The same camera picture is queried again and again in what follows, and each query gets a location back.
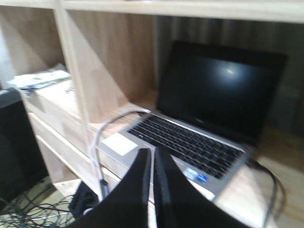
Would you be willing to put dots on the white paper label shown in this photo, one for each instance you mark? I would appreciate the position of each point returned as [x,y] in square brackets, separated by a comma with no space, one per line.
[119,144]

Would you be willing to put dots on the black computer tower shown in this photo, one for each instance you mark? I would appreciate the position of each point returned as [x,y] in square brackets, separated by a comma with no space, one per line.
[21,162]

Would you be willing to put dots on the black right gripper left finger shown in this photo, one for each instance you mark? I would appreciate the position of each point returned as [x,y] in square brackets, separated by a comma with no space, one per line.
[126,206]

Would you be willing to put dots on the stack of paper booklets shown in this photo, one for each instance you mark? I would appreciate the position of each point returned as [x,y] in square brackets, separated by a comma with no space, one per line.
[27,84]

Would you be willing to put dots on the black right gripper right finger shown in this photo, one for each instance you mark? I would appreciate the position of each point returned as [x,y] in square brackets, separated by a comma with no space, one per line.
[178,204]

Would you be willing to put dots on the black bag on shelf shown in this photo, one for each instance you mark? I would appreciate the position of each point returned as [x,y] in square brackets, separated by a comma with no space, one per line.
[83,199]

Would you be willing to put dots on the silver laptop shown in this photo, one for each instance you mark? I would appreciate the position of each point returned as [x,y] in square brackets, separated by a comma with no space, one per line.
[211,108]

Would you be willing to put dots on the wooden shelf unit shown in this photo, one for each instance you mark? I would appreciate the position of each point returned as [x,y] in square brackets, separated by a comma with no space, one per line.
[115,51]

